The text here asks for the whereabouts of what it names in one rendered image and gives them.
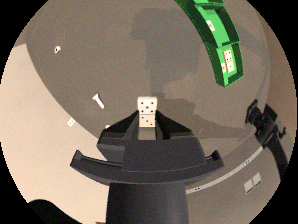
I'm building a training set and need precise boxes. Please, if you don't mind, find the green rack of bins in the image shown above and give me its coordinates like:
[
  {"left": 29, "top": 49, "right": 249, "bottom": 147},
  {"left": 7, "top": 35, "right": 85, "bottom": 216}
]
[{"left": 174, "top": 0, "right": 244, "bottom": 88}]

